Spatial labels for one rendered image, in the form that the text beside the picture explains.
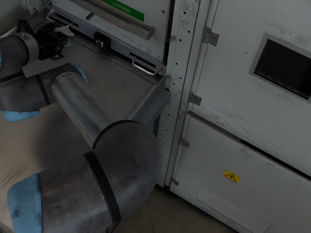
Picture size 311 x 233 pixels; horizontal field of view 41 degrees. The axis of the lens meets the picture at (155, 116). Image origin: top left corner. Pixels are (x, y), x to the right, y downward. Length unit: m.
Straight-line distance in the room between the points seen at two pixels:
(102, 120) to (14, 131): 0.69
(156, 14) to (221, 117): 0.40
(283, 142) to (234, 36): 0.40
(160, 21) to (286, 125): 0.49
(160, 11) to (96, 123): 0.60
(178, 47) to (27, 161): 0.58
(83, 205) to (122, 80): 0.93
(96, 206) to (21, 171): 0.77
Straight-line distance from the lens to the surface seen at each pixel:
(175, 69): 1.35
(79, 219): 0.60
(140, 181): 0.61
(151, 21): 1.33
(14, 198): 0.61
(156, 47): 1.40
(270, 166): 1.47
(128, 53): 1.50
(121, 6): 1.37
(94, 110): 0.81
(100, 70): 1.51
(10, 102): 1.13
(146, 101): 1.37
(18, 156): 1.37
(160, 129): 1.70
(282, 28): 1.02
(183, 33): 1.21
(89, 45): 1.59
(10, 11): 1.69
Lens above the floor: 2.04
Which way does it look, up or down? 58 degrees down
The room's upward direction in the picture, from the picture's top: 6 degrees clockwise
